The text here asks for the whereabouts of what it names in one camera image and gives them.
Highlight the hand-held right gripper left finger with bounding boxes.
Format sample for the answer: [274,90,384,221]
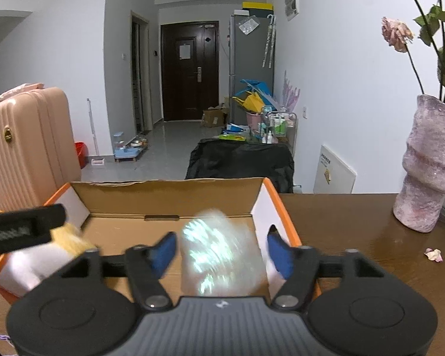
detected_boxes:
[46,232,179,311]

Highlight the blue bag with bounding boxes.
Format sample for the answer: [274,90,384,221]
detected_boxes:
[233,79,273,99]

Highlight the yellow white cloth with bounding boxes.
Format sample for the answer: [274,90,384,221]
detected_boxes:
[0,224,97,292]

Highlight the blue yellow packets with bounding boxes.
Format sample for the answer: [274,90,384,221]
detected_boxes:
[219,122,251,142]

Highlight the grey refrigerator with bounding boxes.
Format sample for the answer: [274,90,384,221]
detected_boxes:
[228,14,275,127]

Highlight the pink fuzzy vase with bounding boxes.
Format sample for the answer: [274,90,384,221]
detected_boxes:
[393,94,445,233]

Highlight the pink bucket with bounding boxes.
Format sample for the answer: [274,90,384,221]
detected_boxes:
[246,111,264,130]

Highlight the dark brown door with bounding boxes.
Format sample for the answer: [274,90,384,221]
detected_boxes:
[160,21,220,122]

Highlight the pink cloth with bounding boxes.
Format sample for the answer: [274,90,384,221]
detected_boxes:
[0,82,45,106]

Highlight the shiny clear plastic bag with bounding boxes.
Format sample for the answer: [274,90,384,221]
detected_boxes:
[180,209,269,297]

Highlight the yellow bag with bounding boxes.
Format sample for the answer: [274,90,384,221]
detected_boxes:
[233,92,264,114]

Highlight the purple flower wall decal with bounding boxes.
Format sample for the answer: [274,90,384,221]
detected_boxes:
[282,70,301,112]

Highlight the metal trolley with bottles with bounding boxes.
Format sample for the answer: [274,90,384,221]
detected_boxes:
[261,106,297,145]

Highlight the folded pale umbrellas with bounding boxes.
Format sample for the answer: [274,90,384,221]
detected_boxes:
[261,14,276,69]

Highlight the brown cardboard box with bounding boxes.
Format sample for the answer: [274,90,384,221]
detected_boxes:
[202,107,228,127]

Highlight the orange-edged cardboard box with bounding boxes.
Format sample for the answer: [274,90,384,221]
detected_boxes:
[0,177,321,305]

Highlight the blue pet feeder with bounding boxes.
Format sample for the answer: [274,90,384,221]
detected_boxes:
[113,132,149,163]

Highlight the white board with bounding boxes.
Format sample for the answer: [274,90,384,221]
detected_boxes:
[313,144,357,194]

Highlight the white wall panel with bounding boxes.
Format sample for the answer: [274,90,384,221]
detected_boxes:
[284,0,300,21]

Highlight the dried pink rose bouquet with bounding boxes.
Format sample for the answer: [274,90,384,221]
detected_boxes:
[381,0,445,106]

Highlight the yellow black box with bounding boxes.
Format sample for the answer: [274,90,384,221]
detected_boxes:
[242,2,274,15]

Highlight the white mop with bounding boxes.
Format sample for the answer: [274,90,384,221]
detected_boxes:
[86,98,105,166]

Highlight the red bucket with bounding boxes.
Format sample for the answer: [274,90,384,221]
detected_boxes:
[75,142,87,169]

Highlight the pink ribbed suitcase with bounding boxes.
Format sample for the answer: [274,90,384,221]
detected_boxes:
[0,86,83,212]

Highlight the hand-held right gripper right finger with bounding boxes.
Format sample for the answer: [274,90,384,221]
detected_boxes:
[267,225,397,311]

